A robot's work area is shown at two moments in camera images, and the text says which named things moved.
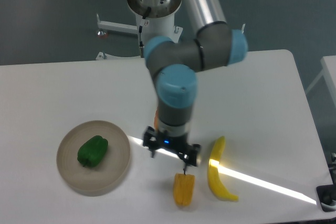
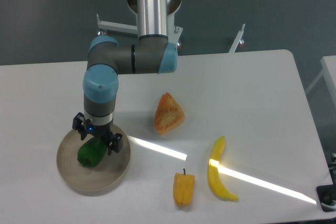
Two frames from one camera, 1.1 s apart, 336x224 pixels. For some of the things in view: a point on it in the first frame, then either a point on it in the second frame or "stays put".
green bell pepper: [92, 152] stays put
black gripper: [179, 144] to [82, 125]
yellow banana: [214, 157] stays put
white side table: [328, 71] stays put
